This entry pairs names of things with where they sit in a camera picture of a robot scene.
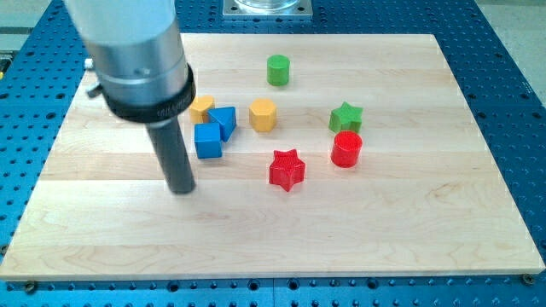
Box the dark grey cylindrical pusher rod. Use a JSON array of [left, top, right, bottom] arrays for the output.
[[146, 118, 195, 194]]

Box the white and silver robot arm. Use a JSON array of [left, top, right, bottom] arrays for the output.
[[65, 0, 196, 194]]

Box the red star block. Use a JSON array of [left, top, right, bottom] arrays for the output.
[[269, 149, 306, 192]]

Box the green star block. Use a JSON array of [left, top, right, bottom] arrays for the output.
[[328, 101, 363, 134]]

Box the yellow heart block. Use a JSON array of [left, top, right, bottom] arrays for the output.
[[189, 95, 215, 124]]

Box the blue cube block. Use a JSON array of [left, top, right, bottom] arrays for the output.
[[194, 123, 223, 159]]

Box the blue triangle block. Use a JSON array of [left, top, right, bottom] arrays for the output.
[[207, 107, 236, 142]]

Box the yellow hexagon block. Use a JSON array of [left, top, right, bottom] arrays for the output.
[[249, 98, 277, 132]]

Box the green cylinder block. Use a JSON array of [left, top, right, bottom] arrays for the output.
[[267, 55, 290, 86]]

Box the light wooden board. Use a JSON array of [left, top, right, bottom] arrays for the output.
[[1, 34, 544, 281]]

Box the red cylinder block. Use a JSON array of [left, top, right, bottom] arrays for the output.
[[330, 130, 363, 168]]

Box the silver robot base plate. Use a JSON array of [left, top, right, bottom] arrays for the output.
[[222, 0, 313, 20]]

